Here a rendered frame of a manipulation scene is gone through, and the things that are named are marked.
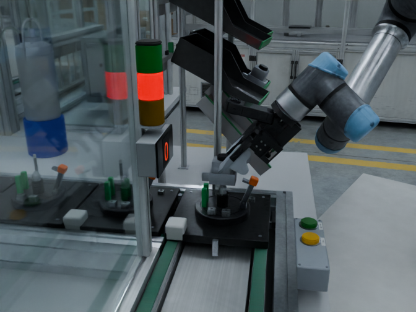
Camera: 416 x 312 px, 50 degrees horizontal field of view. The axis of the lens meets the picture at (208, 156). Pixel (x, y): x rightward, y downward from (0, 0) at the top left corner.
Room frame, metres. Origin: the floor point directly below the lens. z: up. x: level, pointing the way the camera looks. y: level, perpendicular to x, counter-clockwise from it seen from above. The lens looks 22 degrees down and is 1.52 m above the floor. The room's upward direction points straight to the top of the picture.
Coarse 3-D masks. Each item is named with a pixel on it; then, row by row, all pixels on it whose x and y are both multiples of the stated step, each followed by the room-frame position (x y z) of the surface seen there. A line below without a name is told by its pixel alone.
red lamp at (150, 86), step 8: (160, 72) 0.81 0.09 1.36; (144, 80) 0.80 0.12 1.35; (152, 80) 0.80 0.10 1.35; (160, 80) 0.81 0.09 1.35; (144, 88) 0.80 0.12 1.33; (152, 88) 0.80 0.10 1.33; (160, 88) 0.81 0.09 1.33; (144, 96) 0.80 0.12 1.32; (152, 96) 0.80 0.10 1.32; (160, 96) 0.81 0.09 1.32
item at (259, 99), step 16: (176, 48) 1.26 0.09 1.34; (192, 48) 1.24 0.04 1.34; (208, 48) 1.36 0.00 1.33; (224, 48) 1.34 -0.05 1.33; (176, 64) 1.26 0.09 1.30; (192, 64) 1.24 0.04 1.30; (208, 64) 1.23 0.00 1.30; (224, 64) 1.34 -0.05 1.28; (208, 80) 1.23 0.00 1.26; (224, 80) 1.21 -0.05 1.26; (240, 80) 1.33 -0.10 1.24; (240, 96) 1.20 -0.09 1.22; (256, 96) 1.28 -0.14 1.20
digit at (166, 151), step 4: (168, 136) 0.84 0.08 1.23; (164, 140) 0.81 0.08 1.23; (168, 140) 0.84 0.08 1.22; (164, 144) 0.81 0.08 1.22; (168, 144) 0.84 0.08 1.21; (164, 148) 0.81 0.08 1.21; (168, 148) 0.84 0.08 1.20; (164, 152) 0.81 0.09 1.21; (168, 152) 0.84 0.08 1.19; (164, 156) 0.80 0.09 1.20; (168, 156) 0.84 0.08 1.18; (164, 160) 0.80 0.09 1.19; (168, 160) 0.84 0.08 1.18; (164, 164) 0.80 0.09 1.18
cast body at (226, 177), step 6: (216, 156) 1.01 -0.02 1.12; (222, 156) 0.99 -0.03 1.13; (216, 162) 0.97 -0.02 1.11; (216, 168) 0.97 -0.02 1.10; (228, 168) 0.97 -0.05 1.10; (204, 174) 0.99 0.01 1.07; (210, 174) 0.97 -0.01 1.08; (216, 174) 0.97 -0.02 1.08; (222, 174) 0.97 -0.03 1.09; (228, 174) 0.97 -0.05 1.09; (234, 174) 0.97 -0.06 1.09; (204, 180) 0.99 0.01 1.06; (210, 180) 0.97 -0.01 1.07; (216, 180) 0.97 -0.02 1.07; (222, 180) 0.97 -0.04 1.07; (228, 180) 0.97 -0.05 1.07; (234, 180) 0.97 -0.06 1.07
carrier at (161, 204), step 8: (152, 192) 1.11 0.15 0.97; (168, 192) 1.11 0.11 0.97; (176, 192) 1.11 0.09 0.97; (152, 200) 1.06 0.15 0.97; (160, 200) 1.06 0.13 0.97; (168, 200) 1.06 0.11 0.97; (176, 200) 1.09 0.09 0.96; (152, 208) 1.01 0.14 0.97; (160, 208) 1.01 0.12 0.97; (168, 208) 1.01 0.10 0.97; (152, 216) 0.97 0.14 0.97; (160, 216) 0.97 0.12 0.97; (168, 216) 0.99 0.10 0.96; (152, 224) 0.93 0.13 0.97; (160, 224) 0.93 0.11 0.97; (152, 232) 0.90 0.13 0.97; (160, 232) 0.91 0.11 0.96
